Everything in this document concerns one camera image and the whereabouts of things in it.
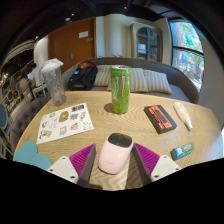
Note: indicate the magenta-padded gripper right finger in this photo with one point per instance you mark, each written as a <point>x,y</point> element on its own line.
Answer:
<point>156,165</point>

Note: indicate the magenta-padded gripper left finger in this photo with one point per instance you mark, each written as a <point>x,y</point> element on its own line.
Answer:
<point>71,166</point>

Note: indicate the pink computer mouse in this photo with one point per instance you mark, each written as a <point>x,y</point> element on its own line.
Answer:
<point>115,156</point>

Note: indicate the blue cloud-shaped mouse pad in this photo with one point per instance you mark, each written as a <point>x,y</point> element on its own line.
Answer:
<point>30,154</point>

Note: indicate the small green blue pack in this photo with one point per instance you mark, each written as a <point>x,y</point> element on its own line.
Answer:
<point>182,151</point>

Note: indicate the white sticker sheet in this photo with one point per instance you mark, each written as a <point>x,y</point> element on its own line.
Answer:
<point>63,122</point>

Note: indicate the black box with orange print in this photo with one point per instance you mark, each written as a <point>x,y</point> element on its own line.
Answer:
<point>160,119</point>

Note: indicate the curved grey sofa bench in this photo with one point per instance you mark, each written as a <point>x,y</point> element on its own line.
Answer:
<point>181,88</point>

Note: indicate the green drink can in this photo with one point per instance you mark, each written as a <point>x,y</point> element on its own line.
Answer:
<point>120,90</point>

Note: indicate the clear tumbler with lid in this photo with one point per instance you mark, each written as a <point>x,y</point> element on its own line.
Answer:
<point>55,85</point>

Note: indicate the striped cushion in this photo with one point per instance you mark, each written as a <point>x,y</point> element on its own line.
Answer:
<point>102,76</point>
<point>158,81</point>
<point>138,80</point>

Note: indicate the group of blue chairs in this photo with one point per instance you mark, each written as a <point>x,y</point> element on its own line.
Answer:
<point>2,116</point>

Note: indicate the black backpack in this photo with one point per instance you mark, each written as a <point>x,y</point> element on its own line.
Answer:
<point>82,76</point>

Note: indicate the large window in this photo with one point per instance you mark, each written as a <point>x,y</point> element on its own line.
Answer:
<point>186,53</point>

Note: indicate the brown wooden door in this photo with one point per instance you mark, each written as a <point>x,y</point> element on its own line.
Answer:
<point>71,43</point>

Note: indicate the glass-door cabinet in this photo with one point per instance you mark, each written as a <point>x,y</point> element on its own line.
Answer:
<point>146,41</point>

